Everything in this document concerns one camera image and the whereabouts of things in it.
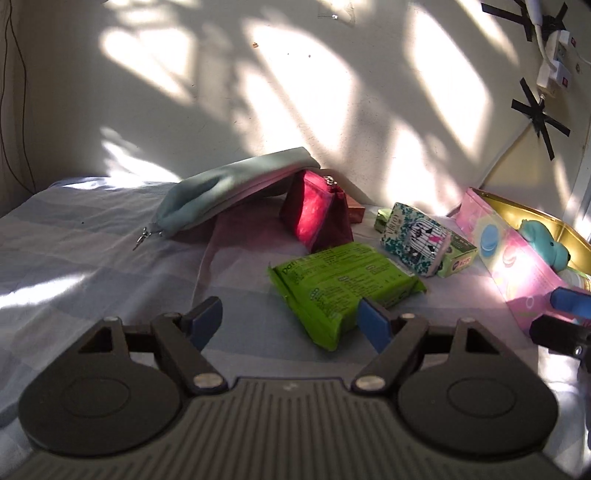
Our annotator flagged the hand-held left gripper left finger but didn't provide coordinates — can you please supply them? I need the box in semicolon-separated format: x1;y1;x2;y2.
76;296;227;394

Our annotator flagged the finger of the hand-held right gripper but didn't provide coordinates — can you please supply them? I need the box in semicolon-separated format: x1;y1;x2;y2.
530;314;591;358
551;286;591;319

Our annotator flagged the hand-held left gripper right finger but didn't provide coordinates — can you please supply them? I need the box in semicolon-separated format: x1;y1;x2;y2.
353;298;509;392

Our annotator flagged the green wipes packet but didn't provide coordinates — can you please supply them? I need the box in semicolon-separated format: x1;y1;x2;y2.
269;242;428;352

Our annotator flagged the teal teddy bear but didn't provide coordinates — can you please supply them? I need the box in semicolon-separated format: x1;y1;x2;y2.
517;219;571;268

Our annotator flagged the pink tin box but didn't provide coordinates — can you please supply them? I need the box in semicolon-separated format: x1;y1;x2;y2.
455;187;591;333

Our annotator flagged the floral tissue packet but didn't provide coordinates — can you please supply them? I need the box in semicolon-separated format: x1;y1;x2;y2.
380;202;452;278

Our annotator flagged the small green box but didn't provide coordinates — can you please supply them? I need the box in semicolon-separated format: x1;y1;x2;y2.
436;231;478;279

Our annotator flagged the small red box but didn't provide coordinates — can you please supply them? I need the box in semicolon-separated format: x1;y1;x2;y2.
344;196;365;224

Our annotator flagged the magenta zipper pouch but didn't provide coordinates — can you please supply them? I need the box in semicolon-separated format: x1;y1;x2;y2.
281;170;354;254

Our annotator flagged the light teal zipper pouch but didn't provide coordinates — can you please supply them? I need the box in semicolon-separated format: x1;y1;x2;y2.
133;147;321;251

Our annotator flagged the white jar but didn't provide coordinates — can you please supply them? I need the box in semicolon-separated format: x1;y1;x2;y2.
558;268;591;294

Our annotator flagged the checked grey bed sheet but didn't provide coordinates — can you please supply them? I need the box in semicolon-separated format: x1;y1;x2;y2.
0;175;591;480

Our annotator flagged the black tape cross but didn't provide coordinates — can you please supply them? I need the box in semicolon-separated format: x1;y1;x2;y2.
511;78;571;161
480;0;568;42

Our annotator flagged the white power strip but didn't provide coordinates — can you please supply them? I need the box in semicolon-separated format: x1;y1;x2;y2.
538;30;579;99

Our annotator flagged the white adaptor with red switch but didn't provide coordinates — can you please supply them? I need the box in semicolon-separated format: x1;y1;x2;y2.
538;62;572;89

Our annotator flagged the thin black cable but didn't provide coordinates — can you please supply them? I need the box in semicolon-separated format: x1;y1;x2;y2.
0;0;37;195

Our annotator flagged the white plug with cable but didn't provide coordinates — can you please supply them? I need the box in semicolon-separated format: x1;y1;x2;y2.
526;0;550;61

